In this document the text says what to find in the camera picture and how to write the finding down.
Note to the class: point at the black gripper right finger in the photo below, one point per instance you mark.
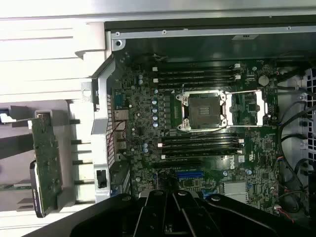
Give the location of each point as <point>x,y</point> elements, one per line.
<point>192,222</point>

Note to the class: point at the blue expansion slot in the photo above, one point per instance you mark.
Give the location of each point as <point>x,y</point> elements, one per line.
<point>190,175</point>

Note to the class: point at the black RAM slot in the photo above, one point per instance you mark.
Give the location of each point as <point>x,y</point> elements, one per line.
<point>197,84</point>
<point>200,144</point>
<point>201,149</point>
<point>201,155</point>
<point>197,73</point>
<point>197,79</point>
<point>197,67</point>
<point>200,138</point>

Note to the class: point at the silver chipset heatsink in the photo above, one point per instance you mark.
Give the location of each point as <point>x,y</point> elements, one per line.
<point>234,190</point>

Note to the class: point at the thin metal locking lever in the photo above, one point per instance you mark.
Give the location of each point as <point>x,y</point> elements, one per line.
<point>183,90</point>

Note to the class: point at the green RAM stick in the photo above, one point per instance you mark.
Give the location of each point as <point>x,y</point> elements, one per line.
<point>22,185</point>

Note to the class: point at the open black PC case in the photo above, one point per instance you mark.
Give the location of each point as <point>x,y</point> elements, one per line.
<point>197,49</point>

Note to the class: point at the CPU socket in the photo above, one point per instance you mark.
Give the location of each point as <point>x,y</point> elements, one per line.
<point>203,111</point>

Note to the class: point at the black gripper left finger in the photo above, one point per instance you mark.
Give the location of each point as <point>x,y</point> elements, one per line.
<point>153,217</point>

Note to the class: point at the silver coin battery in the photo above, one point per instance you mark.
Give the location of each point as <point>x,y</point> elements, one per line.
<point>263,80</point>

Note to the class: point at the grey parts rack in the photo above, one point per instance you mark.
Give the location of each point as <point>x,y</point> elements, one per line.
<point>14,172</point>

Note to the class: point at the green motherboard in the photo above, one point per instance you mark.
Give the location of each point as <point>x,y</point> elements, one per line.
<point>259,153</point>

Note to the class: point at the black expansion slot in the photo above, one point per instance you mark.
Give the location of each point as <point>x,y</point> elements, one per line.
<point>172,164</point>

